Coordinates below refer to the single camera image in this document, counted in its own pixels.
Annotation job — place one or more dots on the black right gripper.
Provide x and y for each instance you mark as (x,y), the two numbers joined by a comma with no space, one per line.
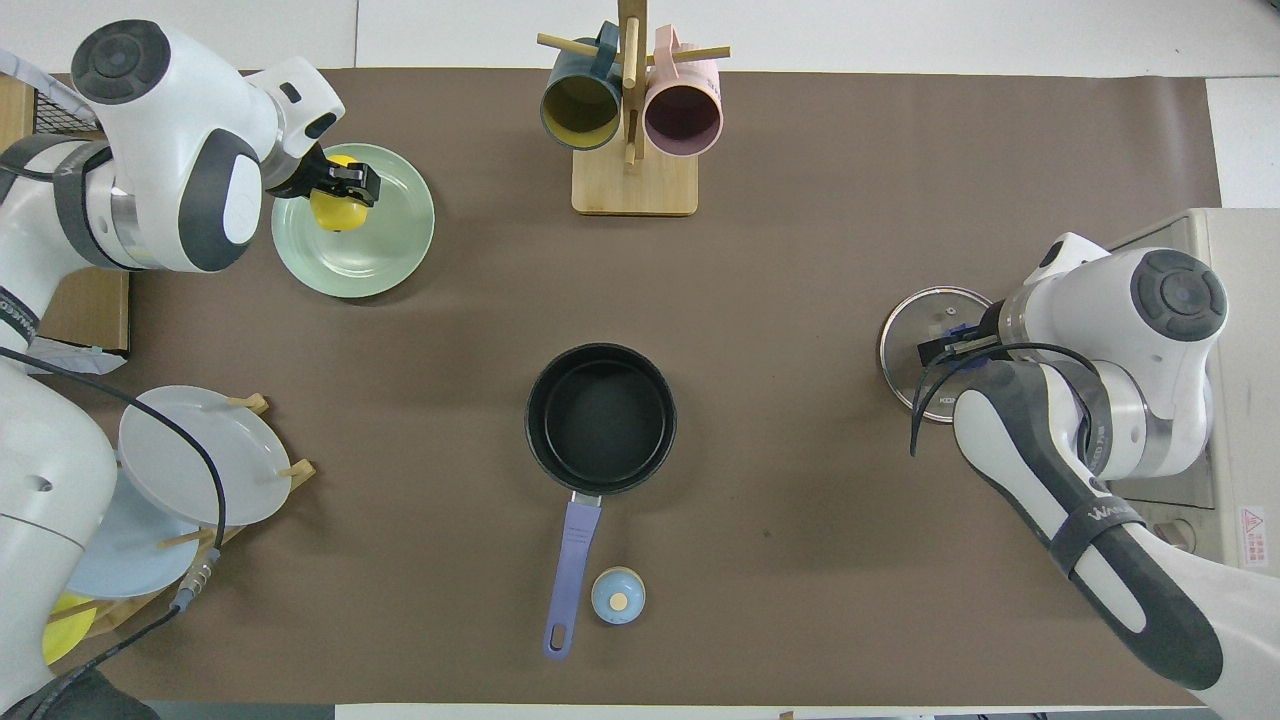
(975,352)

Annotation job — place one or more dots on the white printed cloth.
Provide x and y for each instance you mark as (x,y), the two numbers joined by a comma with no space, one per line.
(30,72)

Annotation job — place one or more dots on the pink ribbed mug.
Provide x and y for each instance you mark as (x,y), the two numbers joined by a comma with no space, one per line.
(683,120)

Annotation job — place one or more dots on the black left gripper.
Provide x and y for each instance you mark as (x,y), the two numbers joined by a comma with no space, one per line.
(305,175)

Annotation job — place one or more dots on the wooden plate rack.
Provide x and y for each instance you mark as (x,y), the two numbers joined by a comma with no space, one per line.
(297,471)

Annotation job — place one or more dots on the yellow plate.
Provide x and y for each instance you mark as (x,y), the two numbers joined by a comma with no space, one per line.
(65,635)

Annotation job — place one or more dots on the white plastic sheet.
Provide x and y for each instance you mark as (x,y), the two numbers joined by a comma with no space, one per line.
(70,358)

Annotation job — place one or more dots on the wooden mug rack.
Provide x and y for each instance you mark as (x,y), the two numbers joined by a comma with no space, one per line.
(635,190)

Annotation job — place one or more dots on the grey plate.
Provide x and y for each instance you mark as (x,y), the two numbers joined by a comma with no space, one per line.
(160,470)

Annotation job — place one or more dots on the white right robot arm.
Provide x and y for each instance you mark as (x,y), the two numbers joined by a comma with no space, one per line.
(1150,300)

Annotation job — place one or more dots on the dark teal mug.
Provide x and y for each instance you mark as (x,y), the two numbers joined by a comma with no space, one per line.
(580,105)

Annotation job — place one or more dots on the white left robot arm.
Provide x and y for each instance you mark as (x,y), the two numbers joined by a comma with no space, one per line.
(170,110)

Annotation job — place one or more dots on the dark blue saucepan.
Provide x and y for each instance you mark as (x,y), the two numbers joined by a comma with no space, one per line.
(600,420)

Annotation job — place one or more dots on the light blue plate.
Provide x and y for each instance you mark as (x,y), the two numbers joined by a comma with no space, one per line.
(130,560)

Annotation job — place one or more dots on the brown table mat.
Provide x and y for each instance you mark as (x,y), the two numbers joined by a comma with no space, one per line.
(800,300)

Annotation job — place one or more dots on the beige toaster oven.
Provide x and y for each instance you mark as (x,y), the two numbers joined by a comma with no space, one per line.
(1250,450)

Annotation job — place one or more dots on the pale green plate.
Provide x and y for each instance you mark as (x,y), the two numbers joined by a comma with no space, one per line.
(385,250)

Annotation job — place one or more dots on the glass lid blue knob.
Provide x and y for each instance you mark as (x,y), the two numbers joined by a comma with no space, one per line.
(905,345)

